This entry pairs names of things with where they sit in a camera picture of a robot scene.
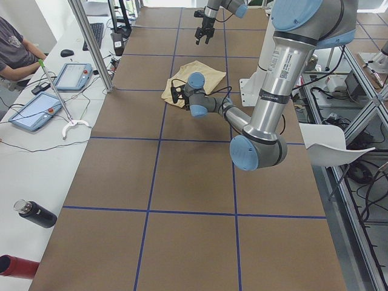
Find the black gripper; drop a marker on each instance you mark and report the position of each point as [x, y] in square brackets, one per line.
[208, 23]
[184, 101]

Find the beige long-sleeve printed shirt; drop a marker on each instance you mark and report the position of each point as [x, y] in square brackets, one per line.
[196, 74]

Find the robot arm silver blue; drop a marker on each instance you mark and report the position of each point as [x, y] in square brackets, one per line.
[300, 28]
[209, 13]

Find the white central mounting column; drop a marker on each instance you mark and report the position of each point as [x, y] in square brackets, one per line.
[250, 87]

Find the black power adapter box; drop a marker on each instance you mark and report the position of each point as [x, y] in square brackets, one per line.
[118, 43]

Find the black keyboard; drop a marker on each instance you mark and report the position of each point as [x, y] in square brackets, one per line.
[98, 32]

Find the far blue teach pendant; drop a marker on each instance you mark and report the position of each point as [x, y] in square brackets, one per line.
[73, 76]

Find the blue teach pendant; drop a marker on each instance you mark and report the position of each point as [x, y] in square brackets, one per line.
[37, 112]
[73, 76]

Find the white reacher grabber stick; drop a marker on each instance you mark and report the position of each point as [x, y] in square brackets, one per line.
[72, 122]

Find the black computer mouse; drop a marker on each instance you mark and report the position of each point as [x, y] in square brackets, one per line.
[66, 53]

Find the near blue teach pendant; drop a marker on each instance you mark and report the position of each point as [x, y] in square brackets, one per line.
[37, 112]

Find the seated person grey shirt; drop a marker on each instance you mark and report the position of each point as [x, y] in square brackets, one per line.
[19, 57]

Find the white chair seat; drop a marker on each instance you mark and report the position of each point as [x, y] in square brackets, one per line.
[326, 145]

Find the black water bottle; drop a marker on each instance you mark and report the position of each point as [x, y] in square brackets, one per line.
[35, 213]

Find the red cylinder bottle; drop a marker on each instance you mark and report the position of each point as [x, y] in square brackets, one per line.
[18, 267]

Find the aluminium frame post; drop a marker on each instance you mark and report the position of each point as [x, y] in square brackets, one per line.
[92, 44]

